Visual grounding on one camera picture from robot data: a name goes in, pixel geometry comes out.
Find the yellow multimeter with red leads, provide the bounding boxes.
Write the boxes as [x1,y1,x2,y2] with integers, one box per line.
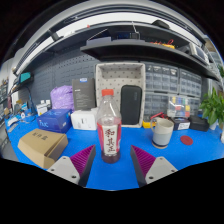
[142,112,169,129]

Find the black zippered case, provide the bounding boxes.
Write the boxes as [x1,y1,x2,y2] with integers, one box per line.
[119,84,144,126]

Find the white carton box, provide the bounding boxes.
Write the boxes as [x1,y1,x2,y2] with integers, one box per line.
[70,108,99,131]

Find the clear organizer box coloured parts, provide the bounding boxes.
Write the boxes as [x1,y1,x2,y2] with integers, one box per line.
[166,94,192,119]

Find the white perforated tray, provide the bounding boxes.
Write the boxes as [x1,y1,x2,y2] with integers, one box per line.
[94,62,147,129]

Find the purple plastic bag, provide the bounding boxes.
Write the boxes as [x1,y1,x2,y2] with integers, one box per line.
[49,84,75,112]

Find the clear red-capped drink bottle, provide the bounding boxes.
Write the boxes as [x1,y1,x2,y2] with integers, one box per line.
[96,88,123,164]

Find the dark grey flat box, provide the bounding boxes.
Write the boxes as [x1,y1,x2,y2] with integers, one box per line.
[71,77,98,112]

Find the grey small-parts drawer cabinet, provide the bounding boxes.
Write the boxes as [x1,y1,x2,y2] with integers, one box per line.
[179,68,203,98]
[143,62,180,94]
[187,97,203,116]
[143,92,171,122]

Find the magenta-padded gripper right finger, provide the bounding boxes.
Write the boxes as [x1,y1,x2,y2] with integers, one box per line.
[129,144,179,188]

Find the green potted plant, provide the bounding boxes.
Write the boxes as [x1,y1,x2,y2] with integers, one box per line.
[199,87,224,131]

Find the small white carton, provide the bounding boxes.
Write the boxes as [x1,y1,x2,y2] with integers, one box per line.
[35,102,49,117]

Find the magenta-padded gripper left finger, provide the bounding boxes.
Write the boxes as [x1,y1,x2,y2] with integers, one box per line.
[46,144,97,188]

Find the black flat carrying case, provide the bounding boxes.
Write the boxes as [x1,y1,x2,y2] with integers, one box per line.
[188,114,210,133]

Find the brown cardboard box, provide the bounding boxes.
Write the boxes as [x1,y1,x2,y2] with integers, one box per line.
[17,128,69,170]

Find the dark workbench shelf unit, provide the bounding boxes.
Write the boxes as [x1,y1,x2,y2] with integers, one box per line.
[13,6,221,84]

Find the blue printed box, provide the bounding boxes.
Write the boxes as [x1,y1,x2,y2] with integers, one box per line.
[36,108,73,134]

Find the white and grey mug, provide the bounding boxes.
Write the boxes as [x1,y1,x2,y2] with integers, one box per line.
[149,117,175,150]

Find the white wire shelf unit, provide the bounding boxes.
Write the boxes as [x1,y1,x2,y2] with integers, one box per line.
[203,38,224,88]

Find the small black box white label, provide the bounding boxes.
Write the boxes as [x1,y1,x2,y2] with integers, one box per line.
[169,117,191,131]

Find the flat round red coaster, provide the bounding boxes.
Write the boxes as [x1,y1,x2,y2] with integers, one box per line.
[179,134,194,146]

